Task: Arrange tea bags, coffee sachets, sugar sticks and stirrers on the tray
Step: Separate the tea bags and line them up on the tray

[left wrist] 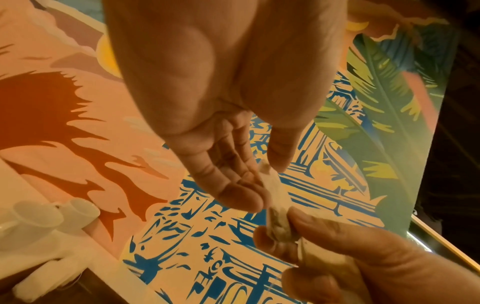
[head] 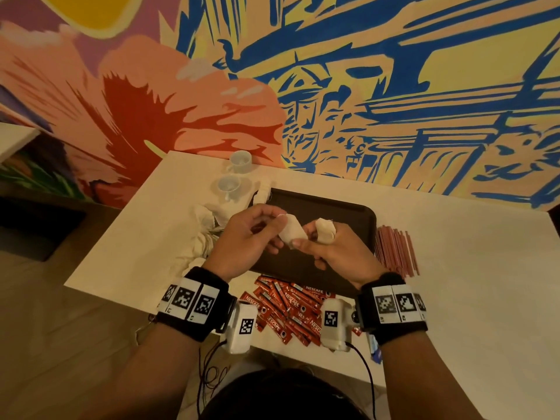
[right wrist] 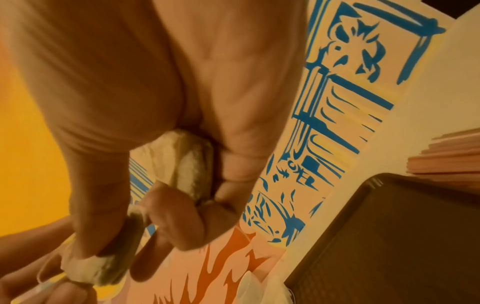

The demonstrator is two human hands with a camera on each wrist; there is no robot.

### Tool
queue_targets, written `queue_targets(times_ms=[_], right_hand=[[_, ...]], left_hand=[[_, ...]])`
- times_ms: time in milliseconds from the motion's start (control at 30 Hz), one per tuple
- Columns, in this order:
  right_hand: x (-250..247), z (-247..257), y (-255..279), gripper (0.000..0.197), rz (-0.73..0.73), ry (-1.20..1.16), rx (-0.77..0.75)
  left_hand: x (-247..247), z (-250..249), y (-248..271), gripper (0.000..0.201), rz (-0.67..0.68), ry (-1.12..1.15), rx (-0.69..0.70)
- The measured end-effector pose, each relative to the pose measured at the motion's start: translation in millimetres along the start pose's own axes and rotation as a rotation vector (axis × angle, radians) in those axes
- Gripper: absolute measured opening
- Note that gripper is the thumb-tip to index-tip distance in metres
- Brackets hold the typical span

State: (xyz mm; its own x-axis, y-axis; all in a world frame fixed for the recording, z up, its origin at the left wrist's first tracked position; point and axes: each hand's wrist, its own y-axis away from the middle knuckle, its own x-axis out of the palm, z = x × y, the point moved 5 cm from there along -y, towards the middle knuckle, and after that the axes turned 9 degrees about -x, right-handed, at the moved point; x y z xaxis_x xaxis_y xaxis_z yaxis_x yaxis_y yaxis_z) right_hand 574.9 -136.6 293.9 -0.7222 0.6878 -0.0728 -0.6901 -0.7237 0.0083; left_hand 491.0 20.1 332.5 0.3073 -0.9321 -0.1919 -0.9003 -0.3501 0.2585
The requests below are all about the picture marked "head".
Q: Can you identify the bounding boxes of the person's right hand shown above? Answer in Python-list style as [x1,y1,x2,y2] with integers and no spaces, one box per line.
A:
[291,221,389,289]

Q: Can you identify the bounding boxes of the person's left hand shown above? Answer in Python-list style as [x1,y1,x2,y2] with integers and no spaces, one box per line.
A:
[203,204,288,282]

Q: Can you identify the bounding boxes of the dark brown tray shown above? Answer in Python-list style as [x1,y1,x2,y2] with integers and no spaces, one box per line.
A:
[249,188,378,298]

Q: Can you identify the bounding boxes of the pile of white tea bags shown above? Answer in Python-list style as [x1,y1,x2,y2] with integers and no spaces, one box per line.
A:
[170,201,233,275]

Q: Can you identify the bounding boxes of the pile of red Nescafe sachets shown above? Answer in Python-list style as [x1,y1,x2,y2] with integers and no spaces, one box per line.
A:
[238,274,364,347]

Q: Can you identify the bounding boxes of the pile of blue sachets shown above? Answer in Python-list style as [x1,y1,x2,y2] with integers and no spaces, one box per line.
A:
[366,332,383,364]

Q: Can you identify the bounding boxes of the person's right forearm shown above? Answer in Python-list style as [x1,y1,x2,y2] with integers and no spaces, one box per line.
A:
[378,330,484,420]

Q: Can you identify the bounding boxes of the person's left forearm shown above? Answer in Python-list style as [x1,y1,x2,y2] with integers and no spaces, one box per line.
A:
[83,323,202,420]

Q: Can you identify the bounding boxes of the person's black shirt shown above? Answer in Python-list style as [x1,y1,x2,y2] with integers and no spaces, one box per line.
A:
[199,367,369,420]

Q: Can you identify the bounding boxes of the small white cup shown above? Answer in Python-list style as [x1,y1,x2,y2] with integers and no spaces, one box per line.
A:
[213,174,243,204]
[226,149,255,174]

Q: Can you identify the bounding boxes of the black marker wristband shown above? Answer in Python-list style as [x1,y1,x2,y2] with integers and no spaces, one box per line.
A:
[357,272,429,347]
[156,265,236,343]

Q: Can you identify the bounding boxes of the white side table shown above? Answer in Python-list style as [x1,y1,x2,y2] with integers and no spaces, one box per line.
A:
[0,122,42,165]

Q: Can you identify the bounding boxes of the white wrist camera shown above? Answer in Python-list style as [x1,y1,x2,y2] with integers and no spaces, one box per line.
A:
[319,297,353,352]
[223,302,261,355]

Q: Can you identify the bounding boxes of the black camera cable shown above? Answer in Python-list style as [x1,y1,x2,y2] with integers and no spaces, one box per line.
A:
[348,341,379,420]
[196,341,230,417]

